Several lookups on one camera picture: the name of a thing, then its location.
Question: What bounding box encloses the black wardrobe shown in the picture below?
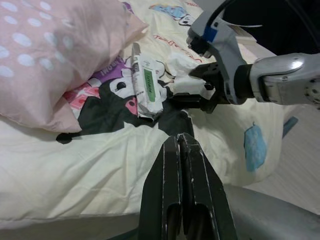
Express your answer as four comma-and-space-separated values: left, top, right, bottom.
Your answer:
222, 0, 320, 58

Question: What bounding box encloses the white tissue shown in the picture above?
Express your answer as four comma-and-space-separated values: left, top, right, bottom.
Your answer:
166, 51, 218, 101

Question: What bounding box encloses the cream cartoon print duvet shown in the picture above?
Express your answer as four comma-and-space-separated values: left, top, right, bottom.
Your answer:
0, 0, 301, 218

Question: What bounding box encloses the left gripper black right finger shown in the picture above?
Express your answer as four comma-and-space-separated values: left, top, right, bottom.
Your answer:
177, 132, 238, 240

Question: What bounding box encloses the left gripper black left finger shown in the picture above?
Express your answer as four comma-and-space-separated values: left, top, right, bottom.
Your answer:
136, 135, 182, 240

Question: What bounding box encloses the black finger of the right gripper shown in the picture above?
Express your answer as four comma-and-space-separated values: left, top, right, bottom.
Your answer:
172, 92, 203, 110
188, 63, 213, 82

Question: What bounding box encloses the white packet with green label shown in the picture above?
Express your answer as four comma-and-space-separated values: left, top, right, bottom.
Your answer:
129, 42, 167, 121

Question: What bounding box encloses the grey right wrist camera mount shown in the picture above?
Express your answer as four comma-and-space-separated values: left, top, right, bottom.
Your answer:
186, 7, 253, 106

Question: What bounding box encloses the pink pillow with orange spots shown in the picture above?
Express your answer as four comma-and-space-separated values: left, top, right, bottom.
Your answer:
0, 0, 150, 132

